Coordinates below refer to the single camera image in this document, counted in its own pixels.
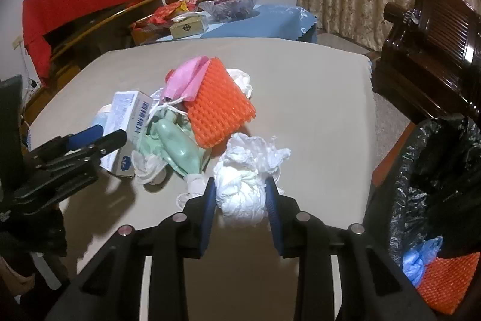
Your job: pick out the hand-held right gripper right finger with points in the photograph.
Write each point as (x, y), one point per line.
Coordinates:
(272, 210)

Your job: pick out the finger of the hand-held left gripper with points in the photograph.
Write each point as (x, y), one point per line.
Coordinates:
(92, 133)
(112, 142)

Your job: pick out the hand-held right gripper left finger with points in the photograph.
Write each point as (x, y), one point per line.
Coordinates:
(208, 210)

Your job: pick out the white plastic bottle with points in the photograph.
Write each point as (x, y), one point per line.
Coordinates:
(101, 116)

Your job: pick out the white blue printed box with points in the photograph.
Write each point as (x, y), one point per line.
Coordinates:
(127, 118)

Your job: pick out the white tissue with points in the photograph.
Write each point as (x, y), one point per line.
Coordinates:
(240, 185)

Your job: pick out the green rubber glove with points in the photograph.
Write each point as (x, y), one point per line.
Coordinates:
(176, 144)

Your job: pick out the pink face mask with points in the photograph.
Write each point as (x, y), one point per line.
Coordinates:
(184, 80)

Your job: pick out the orange foam mesh sleeve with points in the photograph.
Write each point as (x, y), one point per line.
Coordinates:
(221, 106)
(447, 283)

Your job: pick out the black-lined trash bin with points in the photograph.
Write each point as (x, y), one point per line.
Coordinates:
(443, 170)

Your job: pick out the person's left forearm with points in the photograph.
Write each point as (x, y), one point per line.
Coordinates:
(30, 245)

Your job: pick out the clear plastic bag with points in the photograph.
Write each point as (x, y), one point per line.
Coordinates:
(148, 165)

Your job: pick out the wooden cabinet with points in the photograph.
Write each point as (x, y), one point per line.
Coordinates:
(86, 31)

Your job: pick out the crumpled white plastic bag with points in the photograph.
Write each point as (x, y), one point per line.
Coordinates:
(241, 80)

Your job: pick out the red snack packets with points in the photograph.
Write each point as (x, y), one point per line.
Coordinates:
(161, 14)

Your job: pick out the beige tissue box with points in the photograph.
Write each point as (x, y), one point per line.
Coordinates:
(188, 27)

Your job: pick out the blue disposable glove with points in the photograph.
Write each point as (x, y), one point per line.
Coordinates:
(419, 261)

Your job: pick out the glass bowl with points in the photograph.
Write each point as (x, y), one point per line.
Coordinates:
(229, 5)

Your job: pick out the blue tablecloth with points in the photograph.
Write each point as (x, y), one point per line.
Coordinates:
(263, 20)

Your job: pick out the dark wooden chair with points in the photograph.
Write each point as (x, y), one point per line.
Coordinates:
(439, 42)

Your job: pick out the wall power outlet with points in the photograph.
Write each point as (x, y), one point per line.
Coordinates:
(15, 43)

